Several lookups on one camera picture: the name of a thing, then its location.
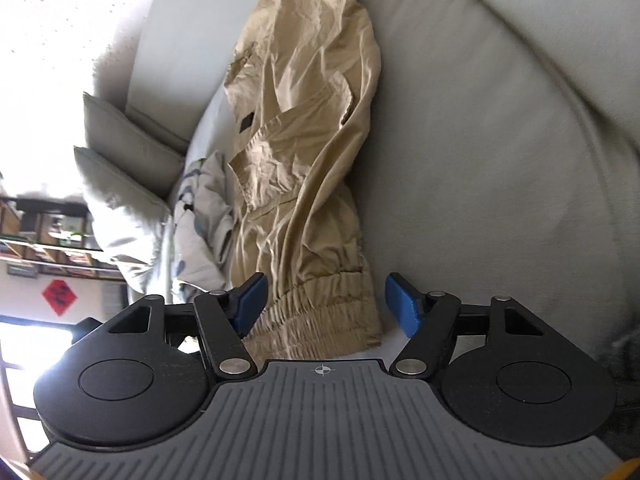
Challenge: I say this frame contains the tan khaki trousers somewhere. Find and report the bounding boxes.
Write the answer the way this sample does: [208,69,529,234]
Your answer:
[224,0,381,363]

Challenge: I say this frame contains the red paper wall decoration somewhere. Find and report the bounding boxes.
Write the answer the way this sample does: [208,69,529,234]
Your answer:
[41,278,78,318]

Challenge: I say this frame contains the cluttered dark bookshelf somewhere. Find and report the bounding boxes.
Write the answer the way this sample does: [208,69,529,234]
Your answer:
[1,196,124,282]

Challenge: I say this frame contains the pale patterned cloth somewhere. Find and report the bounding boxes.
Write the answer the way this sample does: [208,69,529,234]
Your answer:
[171,151,233,302]

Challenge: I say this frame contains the light grey sofa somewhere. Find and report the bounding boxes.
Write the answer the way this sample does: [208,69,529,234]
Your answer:
[121,0,639,380]

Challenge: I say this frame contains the grey throw pillow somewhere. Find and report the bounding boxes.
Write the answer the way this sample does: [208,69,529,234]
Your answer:
[74,93,184,298]

